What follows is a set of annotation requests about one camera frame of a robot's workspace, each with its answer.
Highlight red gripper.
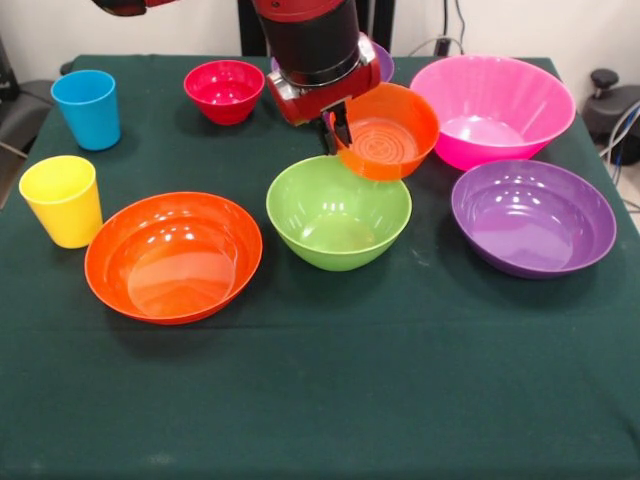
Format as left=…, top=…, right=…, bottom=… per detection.
left=265, top=32, right=382, bottom=157

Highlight small orange bowl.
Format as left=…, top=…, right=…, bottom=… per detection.
left=329, top=82, right=441, bottom=183

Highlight purple bowl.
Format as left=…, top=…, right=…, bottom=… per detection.
left=450, top=158, right=618, bottom=280
left=270, top=40, right=396, bottom=85

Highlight green bowl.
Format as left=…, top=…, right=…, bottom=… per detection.
left=265, top=155, right=414, bottom=273

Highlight small red bowl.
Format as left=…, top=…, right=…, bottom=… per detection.
left=183, top=59, right=266, bottom=126

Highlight large pink bowl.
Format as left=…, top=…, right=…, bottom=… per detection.
left=408, top=54, right=577, bottom=172

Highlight blue plastic cup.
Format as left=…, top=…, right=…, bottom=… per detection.
left=50, top=69, right=123, bottom=152

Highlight large orange bowl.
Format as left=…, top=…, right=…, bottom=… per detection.
left=83, top=191, right=264, bottom=327

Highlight dark green table cloth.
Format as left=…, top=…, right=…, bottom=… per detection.
left=0, top=53, right=640, bottom=480

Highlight black equipment with knob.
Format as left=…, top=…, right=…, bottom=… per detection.
left=582, top=68, right=640, bottom=166

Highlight yellow plastic cup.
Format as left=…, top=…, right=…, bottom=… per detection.
left=18, top=155, right=104, bottom=250

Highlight black chair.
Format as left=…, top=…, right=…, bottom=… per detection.
left=0, top=34, right=54, bottom=159

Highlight grey cable with plug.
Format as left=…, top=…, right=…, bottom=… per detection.
left=407, top=34, right=467, bottom=59

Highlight black hanging cable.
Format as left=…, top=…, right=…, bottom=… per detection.
left=452, top=0, right=469, bottom=56

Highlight grey and blue cables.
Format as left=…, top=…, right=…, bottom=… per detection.
left=597, top=99, right=640, bottom=166

